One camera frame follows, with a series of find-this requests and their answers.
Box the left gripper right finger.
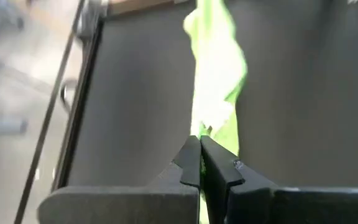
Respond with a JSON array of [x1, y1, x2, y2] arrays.
[[200, 135, 358, 224]]

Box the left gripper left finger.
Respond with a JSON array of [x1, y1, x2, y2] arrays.
[[37, 135, 202, 224]]

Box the green microfibre towel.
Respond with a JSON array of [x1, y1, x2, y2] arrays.
[[183, 0, 248, 224]]

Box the black aluminium table frame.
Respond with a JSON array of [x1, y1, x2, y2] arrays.
[[13, 0, 105, 224]]

